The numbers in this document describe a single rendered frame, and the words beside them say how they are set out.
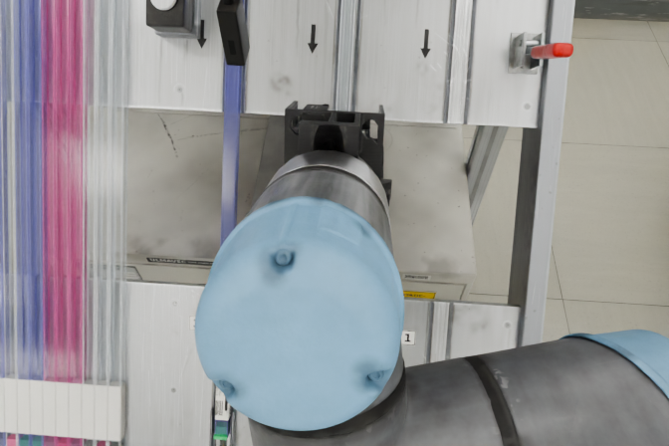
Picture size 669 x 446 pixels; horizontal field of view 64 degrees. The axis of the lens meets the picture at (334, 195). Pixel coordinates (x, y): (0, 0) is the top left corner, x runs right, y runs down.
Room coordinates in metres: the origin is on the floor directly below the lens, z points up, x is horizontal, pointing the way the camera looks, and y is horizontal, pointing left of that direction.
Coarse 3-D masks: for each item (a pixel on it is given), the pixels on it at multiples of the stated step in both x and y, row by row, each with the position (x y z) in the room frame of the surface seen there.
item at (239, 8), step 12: (240, 0) 0.32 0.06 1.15; (216, 12) 0.31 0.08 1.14; (228, 12) 0.31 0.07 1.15; (240, 12) 0.31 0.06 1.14; (228, 24) 0.30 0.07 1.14; (240, 24) 0.31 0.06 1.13; (228, 36) 0.30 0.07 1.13; (240, 36) 0.31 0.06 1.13; (228, 48) 0.31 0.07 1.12; (240, 48) 0.30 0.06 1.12; (228, 60) 0.31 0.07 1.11; (240, 60) 0.30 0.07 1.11
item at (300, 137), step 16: (288, 112) 0.27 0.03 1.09; (304, 112) 0.27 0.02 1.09; (320, 112) 0.27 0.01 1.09; (336, 112) 0.27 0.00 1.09; (352, 112) 0.27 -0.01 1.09; (368, 112) 0.27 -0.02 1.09; (384, 112) 0.27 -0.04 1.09; (288, 128) 0.27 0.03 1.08; (304, 128) 0.22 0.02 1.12; (320, 128) 0.23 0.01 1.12; (336, 128) 0.23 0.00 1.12; (352, 128) 0.22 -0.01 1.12; (368, 128) 0.29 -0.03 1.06; (288, 144) 0.26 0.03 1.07; (304, 144) 0.22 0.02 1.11; (320, 144) 0.22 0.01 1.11; (336, 144) 0.22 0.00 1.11; (352, 144) 0.22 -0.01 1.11; (368, 144) 0.26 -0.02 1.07; (288, 160) 0.25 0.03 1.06; (368, 160) 0.25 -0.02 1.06
